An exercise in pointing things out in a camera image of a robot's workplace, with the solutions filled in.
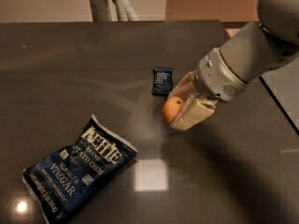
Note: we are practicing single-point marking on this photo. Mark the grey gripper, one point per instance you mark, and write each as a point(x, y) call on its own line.
point(217, 76)

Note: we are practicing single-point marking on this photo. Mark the orange fruit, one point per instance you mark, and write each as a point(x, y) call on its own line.
point(172, 108)

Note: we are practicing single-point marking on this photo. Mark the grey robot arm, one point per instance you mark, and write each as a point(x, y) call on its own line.
point(264, 46)

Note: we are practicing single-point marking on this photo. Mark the grey robot base column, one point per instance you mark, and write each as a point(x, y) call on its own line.
point(101, 10)

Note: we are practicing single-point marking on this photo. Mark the dark blue rxbar blueberry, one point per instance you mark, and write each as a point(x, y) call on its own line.
point(162, 80)

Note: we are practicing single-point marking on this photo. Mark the blue kettle chips bag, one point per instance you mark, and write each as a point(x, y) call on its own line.
point(65, 180)

